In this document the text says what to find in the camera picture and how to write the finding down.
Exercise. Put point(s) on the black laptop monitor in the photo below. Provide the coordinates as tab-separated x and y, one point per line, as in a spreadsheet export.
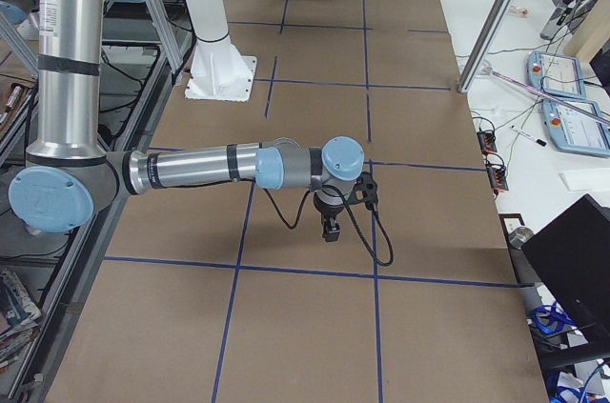
570	256

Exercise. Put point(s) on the teach pendant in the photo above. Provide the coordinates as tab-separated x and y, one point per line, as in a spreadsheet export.
572	131
556	74

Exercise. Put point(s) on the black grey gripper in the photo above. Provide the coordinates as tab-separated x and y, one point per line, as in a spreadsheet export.
325	209

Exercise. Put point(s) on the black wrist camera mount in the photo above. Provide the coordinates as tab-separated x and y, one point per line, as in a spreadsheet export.
364	192

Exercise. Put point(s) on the white flat block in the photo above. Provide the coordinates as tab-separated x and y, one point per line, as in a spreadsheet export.
586	180

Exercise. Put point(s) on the orange black connector board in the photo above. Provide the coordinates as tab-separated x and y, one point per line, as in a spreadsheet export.
487	142

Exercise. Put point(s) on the silver metal cup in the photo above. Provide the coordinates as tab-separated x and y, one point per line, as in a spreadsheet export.
519	236

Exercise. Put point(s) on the upper teach pendant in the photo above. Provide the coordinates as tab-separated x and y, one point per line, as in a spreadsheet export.
556	74

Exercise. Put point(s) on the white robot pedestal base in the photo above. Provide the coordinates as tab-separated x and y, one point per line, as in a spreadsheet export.
218	70

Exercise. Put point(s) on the black marker pen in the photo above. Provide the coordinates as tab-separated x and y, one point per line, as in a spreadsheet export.
529	136

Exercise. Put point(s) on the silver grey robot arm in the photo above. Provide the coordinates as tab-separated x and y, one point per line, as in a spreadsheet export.
69	177

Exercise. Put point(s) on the aluminium frame post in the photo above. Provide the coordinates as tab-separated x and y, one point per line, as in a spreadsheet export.
495	17

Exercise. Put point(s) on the lower teach pendant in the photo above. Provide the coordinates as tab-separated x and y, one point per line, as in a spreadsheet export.
572	131

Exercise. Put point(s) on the blue lanyard ribbon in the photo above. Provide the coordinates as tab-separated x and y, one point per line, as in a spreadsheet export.
551	319

